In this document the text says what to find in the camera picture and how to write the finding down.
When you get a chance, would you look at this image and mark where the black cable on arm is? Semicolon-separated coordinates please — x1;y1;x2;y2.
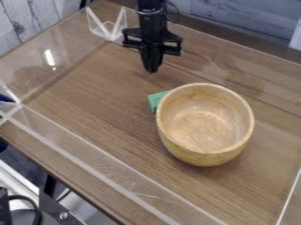
163;0;181;23

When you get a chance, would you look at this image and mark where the blue object at edge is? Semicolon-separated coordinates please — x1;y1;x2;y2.
0;93;14;103

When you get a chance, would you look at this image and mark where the black cable loop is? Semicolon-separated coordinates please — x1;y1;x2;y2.
0;187;44;225

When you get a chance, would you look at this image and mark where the green rectangular block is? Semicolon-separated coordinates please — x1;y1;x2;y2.
147;91;168;113

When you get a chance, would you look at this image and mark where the clear acrylic corner bracket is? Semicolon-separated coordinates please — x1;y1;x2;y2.
85;7;127;41

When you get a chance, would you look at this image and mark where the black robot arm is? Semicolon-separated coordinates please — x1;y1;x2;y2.
121;0;183;73

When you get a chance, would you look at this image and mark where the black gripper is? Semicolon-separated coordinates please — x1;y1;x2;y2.
121;7;181;73

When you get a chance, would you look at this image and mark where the black metal table leg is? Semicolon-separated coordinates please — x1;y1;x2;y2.
44;175;57;198

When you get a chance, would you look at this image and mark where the clear acrylic tray wall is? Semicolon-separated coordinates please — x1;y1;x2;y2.
0;2;301;225

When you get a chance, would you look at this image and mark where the brown wooden bowl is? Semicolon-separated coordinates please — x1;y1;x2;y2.
156;83;255;167

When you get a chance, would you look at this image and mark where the metal bracket with screw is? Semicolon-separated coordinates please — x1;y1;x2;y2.
38;192;86;225

